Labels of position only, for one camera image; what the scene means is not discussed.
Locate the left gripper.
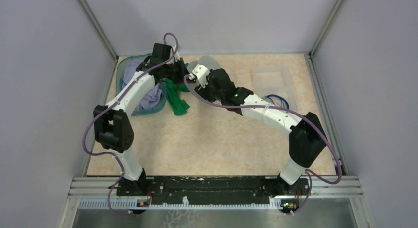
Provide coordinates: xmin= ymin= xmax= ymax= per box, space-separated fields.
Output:
xmin=163 ymin=57 xmax=196 ymax=85

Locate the white filament spool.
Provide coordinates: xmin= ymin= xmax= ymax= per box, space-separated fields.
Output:
xmin=186 ymin=55 xmax=221 ymax=73

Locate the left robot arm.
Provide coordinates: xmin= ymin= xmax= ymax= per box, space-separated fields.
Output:
xmin=93 ymin=43 xmax=186 ymax=195

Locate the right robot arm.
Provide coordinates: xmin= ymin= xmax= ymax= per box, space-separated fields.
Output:
xmin=189 ymin=65 xmax=327 ymax=196

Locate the green cloth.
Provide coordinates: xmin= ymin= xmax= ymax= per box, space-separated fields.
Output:
xmin=165 ymin=79 xmax=190 ymax=116

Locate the lavender cloth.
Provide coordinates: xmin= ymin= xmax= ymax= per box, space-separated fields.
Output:
xmin=122 ymin=60 xmax=163 ymax=114

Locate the teal plastic basket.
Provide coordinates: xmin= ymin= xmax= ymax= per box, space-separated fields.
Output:
xmin=115 ymin=53 xmax=167 ymax=116

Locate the clear plastic box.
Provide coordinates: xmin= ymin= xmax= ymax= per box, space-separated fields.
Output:
xmin=251 ymin=65 xmax=297 ymax=109

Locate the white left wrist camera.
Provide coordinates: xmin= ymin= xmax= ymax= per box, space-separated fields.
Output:
xmin=169 ymin=46 xmax=181 ymax=64

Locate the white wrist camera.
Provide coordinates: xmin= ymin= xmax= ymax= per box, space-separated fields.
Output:
xmin=188 ymin=64 xmax=210 ymax=88
xmin=169 ymin=46 xmax=181 ymax=64

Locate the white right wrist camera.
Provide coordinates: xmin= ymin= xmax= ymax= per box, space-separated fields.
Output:
xmin=188 ymin=64 xmax=210 ymax=88

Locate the blue cable coil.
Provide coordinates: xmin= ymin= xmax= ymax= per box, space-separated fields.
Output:
xmin=263 ymin=94 xmax=291 ymax=110

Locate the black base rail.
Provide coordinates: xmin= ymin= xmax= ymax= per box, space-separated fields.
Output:
xmin=116 ymin=176 xmax=311 ymax=212

